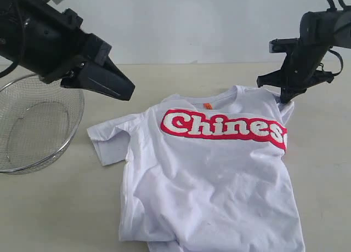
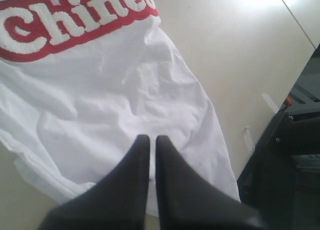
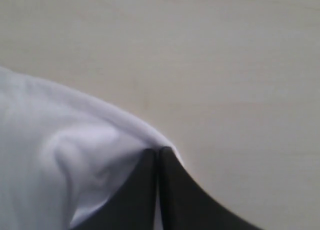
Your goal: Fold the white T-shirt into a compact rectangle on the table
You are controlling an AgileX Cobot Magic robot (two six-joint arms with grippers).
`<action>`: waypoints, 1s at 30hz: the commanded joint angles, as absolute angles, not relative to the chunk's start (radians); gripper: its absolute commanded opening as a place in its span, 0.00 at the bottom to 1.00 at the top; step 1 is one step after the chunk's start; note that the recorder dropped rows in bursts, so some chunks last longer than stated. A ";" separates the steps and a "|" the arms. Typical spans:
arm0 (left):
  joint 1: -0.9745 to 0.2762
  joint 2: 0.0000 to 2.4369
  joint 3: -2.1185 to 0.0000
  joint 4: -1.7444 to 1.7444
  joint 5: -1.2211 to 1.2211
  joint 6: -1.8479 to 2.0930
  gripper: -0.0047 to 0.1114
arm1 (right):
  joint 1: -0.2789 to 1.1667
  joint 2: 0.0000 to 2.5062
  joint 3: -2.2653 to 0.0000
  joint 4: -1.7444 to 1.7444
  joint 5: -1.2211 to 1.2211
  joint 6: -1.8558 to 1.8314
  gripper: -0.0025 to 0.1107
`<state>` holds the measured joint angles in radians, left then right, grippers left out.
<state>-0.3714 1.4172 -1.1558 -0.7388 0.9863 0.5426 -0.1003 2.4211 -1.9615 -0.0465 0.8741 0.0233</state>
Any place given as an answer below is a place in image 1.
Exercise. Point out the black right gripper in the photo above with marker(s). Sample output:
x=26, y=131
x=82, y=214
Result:
x=298, y=71

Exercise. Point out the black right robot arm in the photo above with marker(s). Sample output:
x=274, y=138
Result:
x=330, y=28

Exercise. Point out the round metal mesh basket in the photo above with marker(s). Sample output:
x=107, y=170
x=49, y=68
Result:
x=38, y=123

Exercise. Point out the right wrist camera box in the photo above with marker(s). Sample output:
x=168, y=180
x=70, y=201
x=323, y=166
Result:
x=283, y=45

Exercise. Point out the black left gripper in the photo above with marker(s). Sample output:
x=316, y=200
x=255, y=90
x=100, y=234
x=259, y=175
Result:
x=50, y=43

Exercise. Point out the white t-shirt red lettering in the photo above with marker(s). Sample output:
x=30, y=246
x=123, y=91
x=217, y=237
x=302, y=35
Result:
x=205, y=174

